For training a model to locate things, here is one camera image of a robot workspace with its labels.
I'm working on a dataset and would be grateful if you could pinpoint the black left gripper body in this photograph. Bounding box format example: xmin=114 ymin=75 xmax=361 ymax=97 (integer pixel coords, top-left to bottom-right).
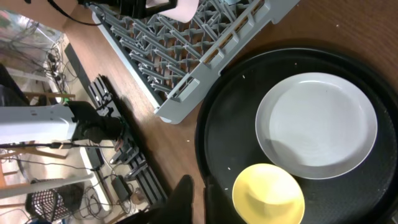
xmin=78 ymin=0 xmax=177 ymax=19

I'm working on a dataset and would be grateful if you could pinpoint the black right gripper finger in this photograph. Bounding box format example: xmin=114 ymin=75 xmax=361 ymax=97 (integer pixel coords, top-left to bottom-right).
xmin=117 ymin=175 xmax=194 ymax=224

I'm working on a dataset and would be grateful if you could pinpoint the yellow bowl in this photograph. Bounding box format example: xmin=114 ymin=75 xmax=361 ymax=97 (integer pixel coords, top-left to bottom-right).
xmin=232 ymin=164 xmax=305 ymax=224

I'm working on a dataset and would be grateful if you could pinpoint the pink plastic cup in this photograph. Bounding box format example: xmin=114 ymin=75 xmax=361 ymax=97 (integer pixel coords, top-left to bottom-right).
xmin=146 ymin=0 xmax=199 ymax=23

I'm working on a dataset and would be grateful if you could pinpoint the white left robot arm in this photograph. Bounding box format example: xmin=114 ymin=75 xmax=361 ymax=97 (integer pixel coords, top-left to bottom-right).
xmin=1 ymin=101 xmax=193 ymax=223

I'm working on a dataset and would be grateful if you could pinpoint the grey dishwasher rack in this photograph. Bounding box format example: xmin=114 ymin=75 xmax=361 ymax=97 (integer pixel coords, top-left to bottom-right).
xmin=91 ymin=0 xmax=299 ymax=124

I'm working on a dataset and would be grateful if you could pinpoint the round black tray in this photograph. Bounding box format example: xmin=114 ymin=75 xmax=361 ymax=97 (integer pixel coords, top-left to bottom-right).
xmin=195 ymin=47 xmax=397 ymax=223

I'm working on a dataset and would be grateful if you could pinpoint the black mesh basket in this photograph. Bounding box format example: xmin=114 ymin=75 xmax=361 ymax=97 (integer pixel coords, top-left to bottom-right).
xmin=25 ymin=184 xmax=83 ymax=222

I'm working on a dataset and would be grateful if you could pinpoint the white round plate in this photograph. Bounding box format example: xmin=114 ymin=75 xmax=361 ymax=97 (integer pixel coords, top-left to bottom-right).
xmin=255 ymin=72 xmax=378 ymax=180

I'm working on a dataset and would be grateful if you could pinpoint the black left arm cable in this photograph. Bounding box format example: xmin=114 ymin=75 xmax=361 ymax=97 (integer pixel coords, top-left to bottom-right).
xmin=46 ymin=0 xmax=97 ymax=27

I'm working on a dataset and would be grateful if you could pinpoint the black floor rail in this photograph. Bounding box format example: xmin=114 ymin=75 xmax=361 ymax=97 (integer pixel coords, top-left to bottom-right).
xmin=65 ymin=44 xmax=167 ymax=205

